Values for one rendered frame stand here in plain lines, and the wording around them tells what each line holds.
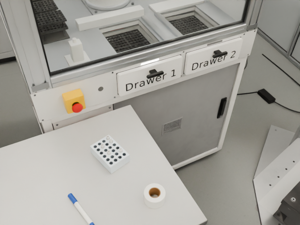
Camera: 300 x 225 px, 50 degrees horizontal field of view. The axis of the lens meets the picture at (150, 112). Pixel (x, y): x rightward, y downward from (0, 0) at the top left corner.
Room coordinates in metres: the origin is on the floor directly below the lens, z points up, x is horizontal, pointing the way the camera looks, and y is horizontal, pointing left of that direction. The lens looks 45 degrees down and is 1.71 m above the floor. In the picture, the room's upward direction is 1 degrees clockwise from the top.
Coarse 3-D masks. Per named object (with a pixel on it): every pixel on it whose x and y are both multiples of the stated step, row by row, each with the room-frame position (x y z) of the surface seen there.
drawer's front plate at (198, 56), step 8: (232, 40) 1.23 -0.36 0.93; (240, 40) 1.24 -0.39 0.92; (208, 48) 1.17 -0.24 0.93; (216, 48) 1.18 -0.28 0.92; (224, 48) 1.20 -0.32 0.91; (232, 48) 1.23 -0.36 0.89; (240, 48) 1.25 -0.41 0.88; (192, 56) 1.12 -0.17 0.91; (200, 56) 1.14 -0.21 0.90; (208, 56) 1.17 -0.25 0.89; (232, 56) 1.23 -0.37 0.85; (192, 64) 1.13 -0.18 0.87; (208, 64) 1.17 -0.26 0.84; (216, 64) 1.19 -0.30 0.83; (184, 72) 1.12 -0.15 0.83; (192, 72) 1.13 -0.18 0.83
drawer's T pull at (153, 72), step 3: (153, 69) 1.03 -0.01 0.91; (150, 72) 1.01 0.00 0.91; (153, 72) 1.01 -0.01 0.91; (156, 72) 1.01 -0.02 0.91; (159, 72) 1.01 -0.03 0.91; (162, 72) 1.02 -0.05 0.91; (147, 75) 0.99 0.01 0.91; (150, 75) 0.99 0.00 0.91; (153, 75) 1.00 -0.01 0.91; (156, 75) 1.00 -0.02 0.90; (147, 78) 0.99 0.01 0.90
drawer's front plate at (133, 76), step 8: (176, 56) 1.10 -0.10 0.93; (152, 64) 1.04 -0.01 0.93; (160, 64) 1.05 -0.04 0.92; (168, 64) 1.07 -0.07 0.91; (176, 64) 1.09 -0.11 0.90; (120, 72) 0.99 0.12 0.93; (128, 72) 0.99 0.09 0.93; (136, 72) 1.00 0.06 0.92; (144, 72) 1.02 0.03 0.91; (168, 72) 1.07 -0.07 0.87; (176, 72) 1.09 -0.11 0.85; (120, 80) 0.97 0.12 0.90; (128, 80) 0.99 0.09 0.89; (136, 80) 1.00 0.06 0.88; (144, 80) 1.02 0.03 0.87; (152, 80) 1.04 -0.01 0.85; (160, 80) 1.05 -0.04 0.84; (168, 80) 1.07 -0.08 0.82; (120, 88) 0.97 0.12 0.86; (128, 88) 0.98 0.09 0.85; (136, 88) 1.00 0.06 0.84; (144, 88) 1.02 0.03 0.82
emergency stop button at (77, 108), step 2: (74, 104) 0.84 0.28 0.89; (76, 104) 0.84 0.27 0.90; (78, 104) 0.84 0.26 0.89; (80, 104) 0.84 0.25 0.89; (74, 106) 0.83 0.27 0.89; (76, 106) 0.83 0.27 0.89; (78, 106) 0.83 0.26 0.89; (80, 106) 0.84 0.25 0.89; (82, 106) 0.84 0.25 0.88; (72, 108) 0.83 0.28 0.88; (74, 108) 0.83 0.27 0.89; (76, 108) 0.83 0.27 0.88; (78, 108) 0.83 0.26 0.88; (80, 108) 0.83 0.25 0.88; (82, 108) 0.84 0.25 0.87; (72, 110) 0.83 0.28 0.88; (74, 110) 0.82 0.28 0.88; (76, 110) 0.83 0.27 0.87; (78, 110) 0.83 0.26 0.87; (80, 110) 0.83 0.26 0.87; (76, 112) 0.83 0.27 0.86
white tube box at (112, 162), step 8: (96, 144) 0.73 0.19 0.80; (104, 144) 0.73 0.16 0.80; (112, 144) 0.74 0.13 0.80; (96, 152) 0.70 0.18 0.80; (104, 152) 0.70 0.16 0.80; (112, 152) 0.70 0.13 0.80; (104, 160) 0.66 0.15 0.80; (112, 160) 0.66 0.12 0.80; (120, 160) 0.66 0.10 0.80; (128, 160) 0.68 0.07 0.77; (112, 168) 0.64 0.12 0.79
